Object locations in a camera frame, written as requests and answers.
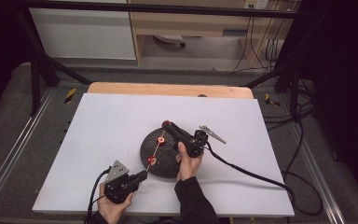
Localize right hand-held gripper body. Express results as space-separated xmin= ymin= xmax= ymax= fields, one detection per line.
xmin=185 ymin=125 xmax=227 ymax=159

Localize white chair base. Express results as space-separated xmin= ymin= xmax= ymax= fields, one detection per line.
xmin=153 ymin=34 xmax=187 ymax=49

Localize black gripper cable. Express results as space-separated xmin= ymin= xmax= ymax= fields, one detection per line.
xmin=84 ymin=167 xmax=112 ymax=224
xmin=203 ymin=141 xmax=324 ymax=217

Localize black metal frame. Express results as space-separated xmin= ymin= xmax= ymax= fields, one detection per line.
xmin=12 ymin=0 xmax=311 ymax=120

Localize bundle of black hanging cables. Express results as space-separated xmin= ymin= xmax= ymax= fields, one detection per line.
xmin=231 ymin=15 xmax=282 ymax=75

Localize person's left hand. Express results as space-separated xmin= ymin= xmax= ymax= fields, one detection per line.
xmin=97 ymin=189 xmax=134 ymax=224

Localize black round plate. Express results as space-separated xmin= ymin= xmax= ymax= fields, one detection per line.
xmin=140 ymin=127 xmax=185 ymax=179

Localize yellow black floor tape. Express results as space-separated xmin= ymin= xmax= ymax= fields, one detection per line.
xmin=264 ymin=92 xmax=282 ymax=107
xmin=63 ymin=87 xmax=77 ymax=105

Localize white cabinet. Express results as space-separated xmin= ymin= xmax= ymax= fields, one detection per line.
xmin=29 ymin=7 xmax=137 ymax=61

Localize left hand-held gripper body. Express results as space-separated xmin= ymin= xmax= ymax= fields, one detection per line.
xmin=103 ymin=160 xmax=139 ymax=204

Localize thin wooden skewer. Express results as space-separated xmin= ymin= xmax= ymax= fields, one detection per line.
xmin=145 ymin=129 xmax=167 ymax=174

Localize light wooden desk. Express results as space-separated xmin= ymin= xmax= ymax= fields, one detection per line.
xmin=127 ymin=0 xmax=293 ymax=68

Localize white power strip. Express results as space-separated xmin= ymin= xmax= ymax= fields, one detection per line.
xmin=244 ymin=0 xmax=269 ymax=9

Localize person's right hand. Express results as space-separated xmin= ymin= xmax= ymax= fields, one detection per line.
xmin=174 ymin=141 xmax=205 ymax=182

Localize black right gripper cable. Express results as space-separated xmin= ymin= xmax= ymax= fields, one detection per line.
xmin=203 ymin=141 xmax=324 ymax=217

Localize light wooden table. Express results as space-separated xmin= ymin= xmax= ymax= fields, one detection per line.
xmin=87 ymin=81 xmax=255 ymax=100

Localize black floor cables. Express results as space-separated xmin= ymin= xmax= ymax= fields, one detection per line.
xmin=262 ymin=78 xmax=316 ymax=132

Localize aluminium floor rail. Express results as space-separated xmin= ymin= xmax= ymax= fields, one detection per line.
xmin=290 ymin=122 xmax=348 ymax=224
xmin=0 ymin=89 xmax=54 ymax=216

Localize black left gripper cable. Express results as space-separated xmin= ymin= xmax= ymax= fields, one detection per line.
xmin=84 ymin=167 xmax=112 ymax=224

